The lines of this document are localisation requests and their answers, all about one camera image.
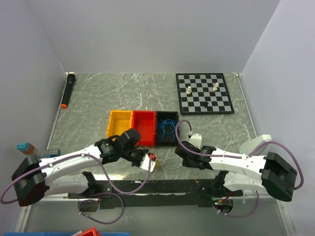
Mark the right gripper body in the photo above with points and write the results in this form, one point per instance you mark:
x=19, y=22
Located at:
x=188, y=163

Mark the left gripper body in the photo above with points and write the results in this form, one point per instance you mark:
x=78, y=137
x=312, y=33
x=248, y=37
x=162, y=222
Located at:
x=135, y=155

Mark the red plastic bin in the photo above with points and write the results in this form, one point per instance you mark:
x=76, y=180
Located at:
x=145, y=123

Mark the yellow plastic bin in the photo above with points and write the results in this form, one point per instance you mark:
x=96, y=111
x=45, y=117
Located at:
x=119, y=122

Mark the black plastic bin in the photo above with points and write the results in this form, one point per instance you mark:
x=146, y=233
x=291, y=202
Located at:
x=165, y=129

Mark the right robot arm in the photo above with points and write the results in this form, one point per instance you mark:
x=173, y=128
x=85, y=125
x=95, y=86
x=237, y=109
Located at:
x=268, y=173

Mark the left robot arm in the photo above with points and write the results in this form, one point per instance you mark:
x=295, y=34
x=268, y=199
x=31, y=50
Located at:
x=37, y=178

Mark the grey white stand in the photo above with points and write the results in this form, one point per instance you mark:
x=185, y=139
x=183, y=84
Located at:
x=249, y=146

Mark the chessboard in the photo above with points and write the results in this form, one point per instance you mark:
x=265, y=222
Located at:
x=219, y=102

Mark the white chess piece left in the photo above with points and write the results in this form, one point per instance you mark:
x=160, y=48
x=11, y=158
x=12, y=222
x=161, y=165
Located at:
x=188, y=90

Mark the white chess piece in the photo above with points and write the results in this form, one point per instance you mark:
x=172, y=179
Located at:
x=216, y=86
x=188, y=90

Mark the white chess piece right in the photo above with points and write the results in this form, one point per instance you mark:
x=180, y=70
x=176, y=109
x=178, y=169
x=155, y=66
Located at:
x=216, y=86

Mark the grey blue toy block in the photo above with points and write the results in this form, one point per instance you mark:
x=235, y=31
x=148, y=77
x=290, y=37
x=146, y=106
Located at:
x=52, y=152

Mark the red bin at bottom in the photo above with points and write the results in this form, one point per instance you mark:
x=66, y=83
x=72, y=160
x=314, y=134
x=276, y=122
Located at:
x=89, y=232

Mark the black marker orange cap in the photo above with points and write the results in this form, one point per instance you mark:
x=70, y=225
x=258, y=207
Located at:
x=70, y=83

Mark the blue brown toy block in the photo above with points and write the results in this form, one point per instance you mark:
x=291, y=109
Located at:
x=26, y=148

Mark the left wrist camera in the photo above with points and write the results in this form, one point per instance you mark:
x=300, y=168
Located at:
x=148, y=162

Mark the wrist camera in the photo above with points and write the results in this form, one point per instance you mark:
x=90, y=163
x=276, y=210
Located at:
x=196, y=140
x=148, y=162

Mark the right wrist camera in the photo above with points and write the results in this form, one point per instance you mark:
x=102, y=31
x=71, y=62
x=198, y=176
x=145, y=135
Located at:
x=196, y=140

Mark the aluminium rail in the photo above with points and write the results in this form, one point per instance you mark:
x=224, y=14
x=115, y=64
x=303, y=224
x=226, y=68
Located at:
x=252, y=194

